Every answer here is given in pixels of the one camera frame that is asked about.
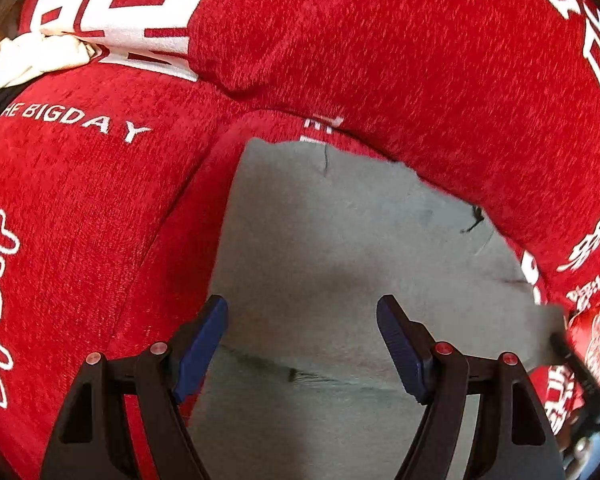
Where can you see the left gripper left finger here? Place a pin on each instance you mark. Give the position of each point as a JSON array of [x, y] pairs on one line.
[[91, 438]]

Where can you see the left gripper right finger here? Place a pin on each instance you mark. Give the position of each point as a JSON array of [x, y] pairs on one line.
[[512, 438]]

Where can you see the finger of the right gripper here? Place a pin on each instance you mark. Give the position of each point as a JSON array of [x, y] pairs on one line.
[[588, 383]]

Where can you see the grey small garment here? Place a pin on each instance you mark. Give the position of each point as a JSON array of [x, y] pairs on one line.
[[303, 386]]

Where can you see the red bed cover with lettering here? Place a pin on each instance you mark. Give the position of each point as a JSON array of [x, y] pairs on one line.
[[107, 232]]

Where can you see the red pillow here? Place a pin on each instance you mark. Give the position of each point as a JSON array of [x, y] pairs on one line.
[[380, 45]]

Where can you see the white cloth item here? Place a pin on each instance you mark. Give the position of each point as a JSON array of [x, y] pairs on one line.
[[33, 54]]

